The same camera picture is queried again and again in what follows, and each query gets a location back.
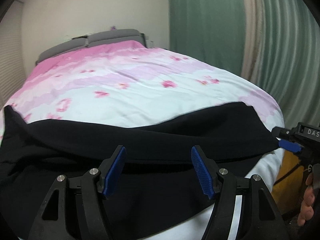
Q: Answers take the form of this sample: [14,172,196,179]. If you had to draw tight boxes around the black pants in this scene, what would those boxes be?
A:
[0,102,285,240]

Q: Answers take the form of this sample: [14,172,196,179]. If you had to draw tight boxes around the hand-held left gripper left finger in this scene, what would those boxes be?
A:
[27,145,127,240]

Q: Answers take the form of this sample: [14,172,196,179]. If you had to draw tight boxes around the person's right hand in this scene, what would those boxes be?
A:
[297,172,320,227]

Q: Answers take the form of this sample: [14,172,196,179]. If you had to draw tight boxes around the pink floral blanket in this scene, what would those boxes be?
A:
[0,40,285,240]

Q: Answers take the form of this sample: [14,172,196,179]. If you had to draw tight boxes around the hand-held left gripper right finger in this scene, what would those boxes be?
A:
[190,145,288,240]

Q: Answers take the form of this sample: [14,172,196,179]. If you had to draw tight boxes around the grey padded headboard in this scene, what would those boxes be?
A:
[35,29,148,65]

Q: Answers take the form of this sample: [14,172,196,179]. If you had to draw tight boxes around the beige curtain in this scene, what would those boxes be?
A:
[239,0,269,85]

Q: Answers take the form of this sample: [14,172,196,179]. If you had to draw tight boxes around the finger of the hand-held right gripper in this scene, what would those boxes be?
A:
[271,127,298,141]
[278,139,304,154]

